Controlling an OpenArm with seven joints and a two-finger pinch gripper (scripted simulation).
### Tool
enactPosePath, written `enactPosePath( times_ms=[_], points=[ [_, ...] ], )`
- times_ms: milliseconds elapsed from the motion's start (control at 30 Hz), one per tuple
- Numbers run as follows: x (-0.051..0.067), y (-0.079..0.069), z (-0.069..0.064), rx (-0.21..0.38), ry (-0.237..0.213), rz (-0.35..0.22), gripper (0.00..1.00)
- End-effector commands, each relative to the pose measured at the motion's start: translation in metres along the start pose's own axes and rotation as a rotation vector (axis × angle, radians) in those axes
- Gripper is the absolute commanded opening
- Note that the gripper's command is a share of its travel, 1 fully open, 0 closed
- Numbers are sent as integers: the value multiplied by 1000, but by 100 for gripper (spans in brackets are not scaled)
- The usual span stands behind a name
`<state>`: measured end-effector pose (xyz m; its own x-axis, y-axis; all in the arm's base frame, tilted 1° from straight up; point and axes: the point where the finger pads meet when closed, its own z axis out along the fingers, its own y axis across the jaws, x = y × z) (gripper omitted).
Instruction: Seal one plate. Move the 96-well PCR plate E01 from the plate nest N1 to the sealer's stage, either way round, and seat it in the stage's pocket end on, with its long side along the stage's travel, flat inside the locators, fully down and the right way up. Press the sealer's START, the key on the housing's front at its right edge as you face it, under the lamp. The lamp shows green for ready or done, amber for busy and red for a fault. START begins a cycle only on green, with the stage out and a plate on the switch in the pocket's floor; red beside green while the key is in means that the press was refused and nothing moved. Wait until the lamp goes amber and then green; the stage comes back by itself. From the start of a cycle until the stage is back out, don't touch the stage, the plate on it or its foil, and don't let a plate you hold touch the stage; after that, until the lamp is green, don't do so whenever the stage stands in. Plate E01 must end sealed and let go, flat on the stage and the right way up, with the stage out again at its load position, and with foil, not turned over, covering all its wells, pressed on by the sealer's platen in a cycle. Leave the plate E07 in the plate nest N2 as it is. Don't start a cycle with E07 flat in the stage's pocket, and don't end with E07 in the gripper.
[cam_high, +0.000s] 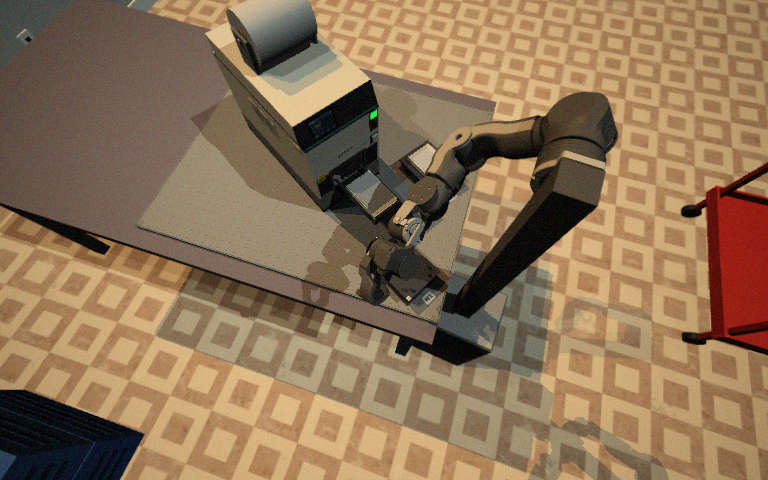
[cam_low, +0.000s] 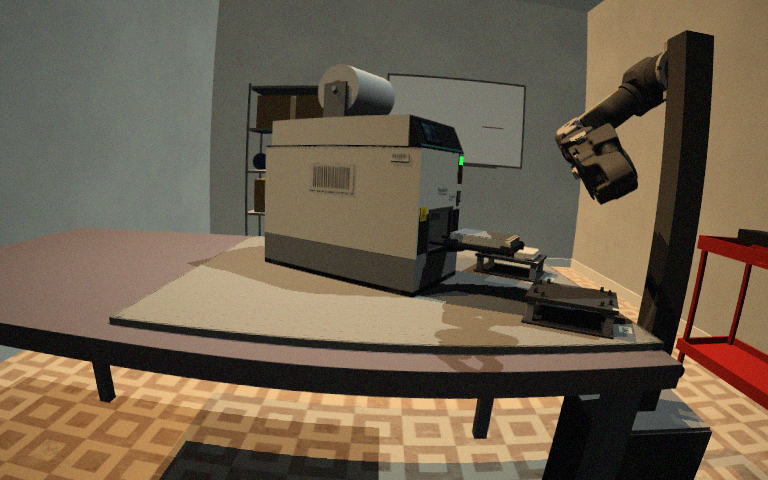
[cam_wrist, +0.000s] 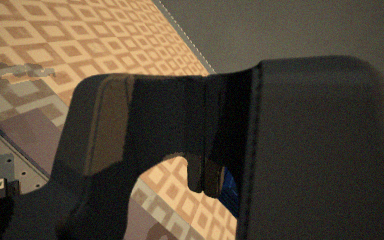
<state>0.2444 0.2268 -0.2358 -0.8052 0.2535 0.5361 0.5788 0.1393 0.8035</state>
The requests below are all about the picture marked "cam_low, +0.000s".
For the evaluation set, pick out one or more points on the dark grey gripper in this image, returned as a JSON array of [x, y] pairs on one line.
[[620, 178]]

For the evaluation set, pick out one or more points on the grey cylinder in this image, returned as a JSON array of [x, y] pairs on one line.
[[367, 94]]

